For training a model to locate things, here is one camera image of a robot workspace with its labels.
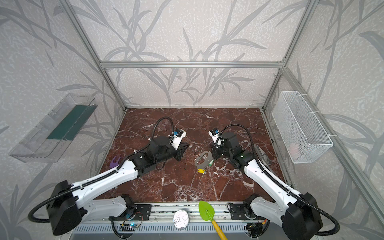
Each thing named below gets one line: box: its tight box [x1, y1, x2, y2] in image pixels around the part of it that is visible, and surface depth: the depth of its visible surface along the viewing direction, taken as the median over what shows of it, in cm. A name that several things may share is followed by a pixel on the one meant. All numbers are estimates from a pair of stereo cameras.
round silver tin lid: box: [173, 210, 189, 229], surface depth 69 cm
